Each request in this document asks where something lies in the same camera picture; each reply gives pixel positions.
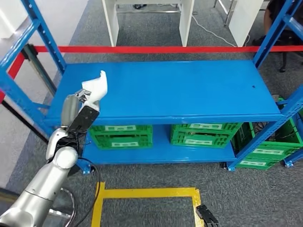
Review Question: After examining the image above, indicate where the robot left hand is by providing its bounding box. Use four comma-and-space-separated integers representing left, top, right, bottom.
60, 88, 93, 128

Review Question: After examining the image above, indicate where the white plastic part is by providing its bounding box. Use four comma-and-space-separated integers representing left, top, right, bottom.
81, 70, 108, 113

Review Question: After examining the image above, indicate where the green plastic crate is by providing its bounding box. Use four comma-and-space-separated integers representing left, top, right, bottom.
237, 157, 277, 171
91, 135, 153, 150
170, 133, 233, 149
170, 122, 243, 136
88, 124, 153, 138
231, 97, 303, 162

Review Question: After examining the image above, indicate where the chrome stanchion base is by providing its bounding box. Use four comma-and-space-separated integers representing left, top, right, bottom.
48, 188, 76, 227

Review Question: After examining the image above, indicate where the white desk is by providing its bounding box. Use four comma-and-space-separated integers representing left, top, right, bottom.
228, 0, 264, 48
101, 0, 195, 48

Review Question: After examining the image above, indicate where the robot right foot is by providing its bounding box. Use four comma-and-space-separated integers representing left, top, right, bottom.
196, 204, 220, 227

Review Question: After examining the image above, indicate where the person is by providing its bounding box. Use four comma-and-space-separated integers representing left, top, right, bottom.
252, 0, 303, 48

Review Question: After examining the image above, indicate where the black office chair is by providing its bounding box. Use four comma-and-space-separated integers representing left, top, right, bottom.
278, 31, 303, 73

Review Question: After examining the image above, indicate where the grey stanchion post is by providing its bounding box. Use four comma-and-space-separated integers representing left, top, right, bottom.
22, 44, 57, 96

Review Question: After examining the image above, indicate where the white floor cable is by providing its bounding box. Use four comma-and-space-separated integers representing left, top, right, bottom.
191, 14, 250, 48

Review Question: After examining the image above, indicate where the metal table frame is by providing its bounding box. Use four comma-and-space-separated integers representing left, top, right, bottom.
214, 0, 235, 26

